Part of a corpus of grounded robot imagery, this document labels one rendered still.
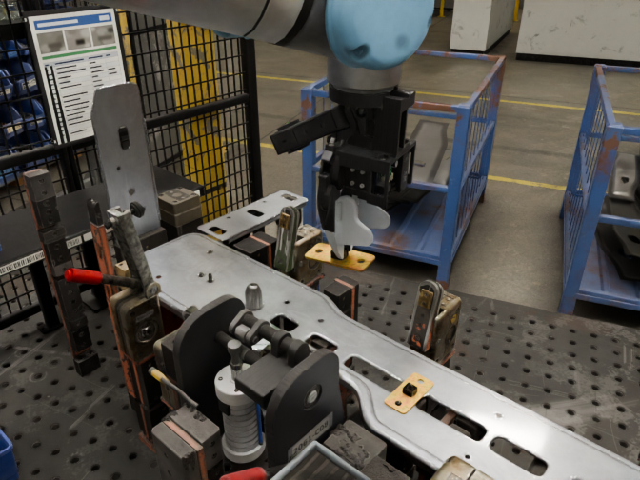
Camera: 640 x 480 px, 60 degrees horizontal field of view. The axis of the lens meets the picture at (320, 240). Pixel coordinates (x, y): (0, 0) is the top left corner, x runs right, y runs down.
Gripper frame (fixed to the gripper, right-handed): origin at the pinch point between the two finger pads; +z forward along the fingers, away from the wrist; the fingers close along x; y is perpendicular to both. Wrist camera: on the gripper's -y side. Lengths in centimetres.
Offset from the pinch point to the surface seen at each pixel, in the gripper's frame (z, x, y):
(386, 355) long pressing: 27.6, 12.4, 2.6
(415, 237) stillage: 120, 193, -58
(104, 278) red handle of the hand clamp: 17.0, -6.0, -40.0
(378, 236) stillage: 121, 184, -75
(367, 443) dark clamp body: 18.7, -10.9, 10.4
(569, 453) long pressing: 26.4, 7.2, 31.8
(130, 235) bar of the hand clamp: 11.0, -0.7, -38.2
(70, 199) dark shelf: 28, 21, -87
